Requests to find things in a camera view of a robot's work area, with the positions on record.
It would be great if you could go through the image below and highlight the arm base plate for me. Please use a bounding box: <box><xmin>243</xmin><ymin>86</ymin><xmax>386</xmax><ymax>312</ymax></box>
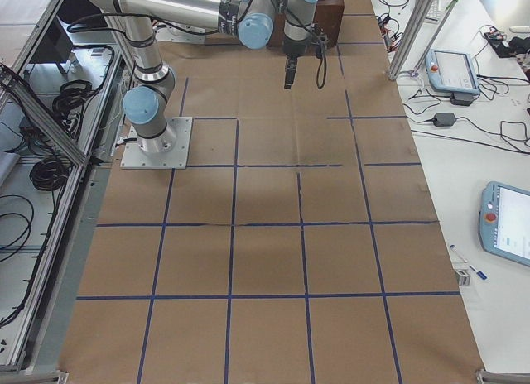
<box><xmin>120</xmin><ymin>117</ymin><xmax>193</xmax><ymax>170</ymax></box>

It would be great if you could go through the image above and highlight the black power adapter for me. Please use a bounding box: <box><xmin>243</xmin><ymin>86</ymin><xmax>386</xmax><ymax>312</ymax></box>
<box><xmin>432</xmin><ymin>113</ymin><xmax>456</xmax><ymax>127</ymax></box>

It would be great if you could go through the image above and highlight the blue teach pendant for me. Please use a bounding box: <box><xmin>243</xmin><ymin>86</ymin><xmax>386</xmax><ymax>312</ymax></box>
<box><xmin>425</xmin><ymin>49</ymin><xmax>480</xmax><ymax>95</ymax></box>
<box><xmin>479</xmin><ymin>181</ymin><xmax>530</xmax><ymax>266</ymax></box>

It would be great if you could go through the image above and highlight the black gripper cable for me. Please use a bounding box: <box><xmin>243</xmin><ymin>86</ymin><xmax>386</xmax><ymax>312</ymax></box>
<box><xmin>315</xmin><ymin>44</ymin><xmax>329</xmax><ymax>89</ymax></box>

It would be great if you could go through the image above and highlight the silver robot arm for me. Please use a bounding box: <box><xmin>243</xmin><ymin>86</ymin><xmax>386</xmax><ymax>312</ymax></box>
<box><xmin>89</xmin><ymin>0</ymin><xmax>332</xmax><ymax>168</ymax></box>

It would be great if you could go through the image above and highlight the brown paper table cover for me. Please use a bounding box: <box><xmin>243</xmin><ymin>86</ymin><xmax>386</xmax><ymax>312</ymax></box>
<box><xmin>59</xmin><ymin>0</ymin><xmax>482</xmax><ymax>383</ymax></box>

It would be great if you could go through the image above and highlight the dark wooden drawer box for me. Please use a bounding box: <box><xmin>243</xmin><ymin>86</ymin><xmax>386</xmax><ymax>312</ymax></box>
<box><xmin>267</xmin><ymin>0</ymin><xmax>345</xmax><ymax>48</ymax></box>

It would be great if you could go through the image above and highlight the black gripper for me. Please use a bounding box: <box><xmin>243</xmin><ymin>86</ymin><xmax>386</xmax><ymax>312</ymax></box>
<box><xmin>282</xmin><ymin>23</ymin><xmax>329</xmax><ymax>89</ymax></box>

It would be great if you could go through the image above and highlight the aluminium frame post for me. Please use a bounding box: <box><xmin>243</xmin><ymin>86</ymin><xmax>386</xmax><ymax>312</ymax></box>
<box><xmin>387</xmin><ymin>0</ymin><xmax>459</xmax><ymax>81</ymax></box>

